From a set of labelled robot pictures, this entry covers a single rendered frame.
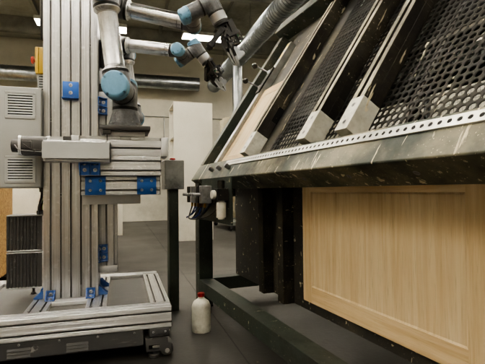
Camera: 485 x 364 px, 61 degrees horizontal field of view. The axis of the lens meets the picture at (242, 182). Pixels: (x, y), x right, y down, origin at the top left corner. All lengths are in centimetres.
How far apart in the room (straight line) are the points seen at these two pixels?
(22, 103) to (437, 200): 179
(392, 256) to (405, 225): 12
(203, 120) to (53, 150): 451
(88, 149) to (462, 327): 148
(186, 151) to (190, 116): 52
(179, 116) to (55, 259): 427
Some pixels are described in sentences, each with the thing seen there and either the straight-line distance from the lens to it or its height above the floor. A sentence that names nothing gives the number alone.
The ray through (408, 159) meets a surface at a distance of 101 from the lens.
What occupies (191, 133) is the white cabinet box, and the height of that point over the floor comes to 158.
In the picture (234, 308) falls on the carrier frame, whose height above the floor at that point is 16.
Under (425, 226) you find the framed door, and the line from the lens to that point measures 132.
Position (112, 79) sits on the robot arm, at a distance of 188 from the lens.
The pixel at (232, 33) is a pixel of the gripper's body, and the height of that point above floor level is 144.
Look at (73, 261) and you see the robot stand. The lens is 218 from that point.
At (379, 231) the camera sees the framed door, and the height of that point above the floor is 60.
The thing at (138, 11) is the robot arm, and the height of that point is 158.
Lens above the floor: 74
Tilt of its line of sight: 1 degrees up
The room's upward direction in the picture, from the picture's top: 1 degrees counter-clockwise
